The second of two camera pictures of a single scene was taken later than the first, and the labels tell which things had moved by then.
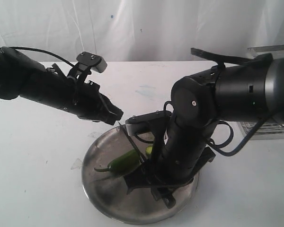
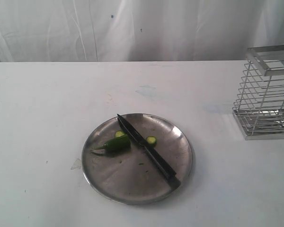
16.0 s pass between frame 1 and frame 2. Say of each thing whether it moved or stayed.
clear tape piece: stayed
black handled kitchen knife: moved
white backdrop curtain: stayed
